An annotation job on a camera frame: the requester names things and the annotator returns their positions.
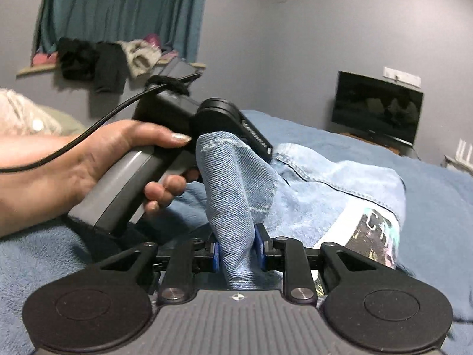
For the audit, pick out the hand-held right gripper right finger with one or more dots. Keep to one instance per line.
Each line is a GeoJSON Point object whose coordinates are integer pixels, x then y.
{"type": "Point", "coordinates": [258, 246]}

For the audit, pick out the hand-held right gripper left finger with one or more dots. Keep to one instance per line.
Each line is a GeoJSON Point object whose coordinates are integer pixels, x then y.
{"type": "Point", "coordinates": [216, 258]}

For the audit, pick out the light blue denim jacket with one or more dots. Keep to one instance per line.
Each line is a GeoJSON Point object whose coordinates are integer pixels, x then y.
{"type": "Point", "coordinates": [229, 192]}

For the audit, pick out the person's left forearm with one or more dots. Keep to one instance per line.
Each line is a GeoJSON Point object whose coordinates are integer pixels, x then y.
{"type": "Point", "coordinates": [29, 185]}

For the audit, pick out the clothes pile on windowsill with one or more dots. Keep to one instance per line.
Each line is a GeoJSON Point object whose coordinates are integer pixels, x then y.
{"type": "Point", "coordinates": [37, 69]}

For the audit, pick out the person's left hand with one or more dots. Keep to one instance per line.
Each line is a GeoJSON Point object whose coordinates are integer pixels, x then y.
{"type": "Point", "coordinates": [96, 155]}

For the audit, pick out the olive green cloth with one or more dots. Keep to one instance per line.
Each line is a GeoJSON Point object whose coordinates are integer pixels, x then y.
{"type": "Point", "coordinates": [68, 124]}

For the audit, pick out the dark grey garment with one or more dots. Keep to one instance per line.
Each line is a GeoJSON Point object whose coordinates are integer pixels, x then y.
{"type": "Point", "coordinates": [110, 68]}

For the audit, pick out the fluffy beige pillow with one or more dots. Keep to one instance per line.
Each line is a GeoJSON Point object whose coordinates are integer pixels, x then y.
{"type": "Point", "coordinates": [20, 112]}

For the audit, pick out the grey and white garment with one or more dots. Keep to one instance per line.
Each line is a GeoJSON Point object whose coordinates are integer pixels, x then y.
{"type": "Point", "coordinates": [142, 57]}

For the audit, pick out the black garment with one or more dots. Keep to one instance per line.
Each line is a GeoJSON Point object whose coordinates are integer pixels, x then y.
{"type": "Point", "coordinates": [75, 57]}

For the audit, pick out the pink garment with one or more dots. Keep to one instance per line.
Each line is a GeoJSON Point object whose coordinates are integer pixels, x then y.
{"type": "Point", "coordinates": [43, 59]}

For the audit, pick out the wooden television stand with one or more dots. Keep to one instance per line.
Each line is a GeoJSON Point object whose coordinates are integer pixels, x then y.
{"type": "Point", "coordinates": [377, 144]}

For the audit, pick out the teal curtain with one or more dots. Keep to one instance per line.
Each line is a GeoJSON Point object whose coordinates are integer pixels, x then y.
{"type": "Point", "coordinates": [125, 11]}

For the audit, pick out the blue fleece blanket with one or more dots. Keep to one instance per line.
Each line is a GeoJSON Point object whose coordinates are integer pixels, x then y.
{"type": "Point", "coordinates": [428, 210]}

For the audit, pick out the black flat screen television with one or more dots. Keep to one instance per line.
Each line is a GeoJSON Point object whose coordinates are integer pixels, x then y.
{"type": "Point", "coordinates": [377, 109]}

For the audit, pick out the white router with antennas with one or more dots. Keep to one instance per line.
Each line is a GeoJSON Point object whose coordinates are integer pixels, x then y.
{"type": "Point", "coordinates": [460, 161]}

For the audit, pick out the white wall socket strip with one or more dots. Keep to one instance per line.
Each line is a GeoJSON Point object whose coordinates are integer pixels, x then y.
{"type": "Point", "coordinates": [402, 77]}

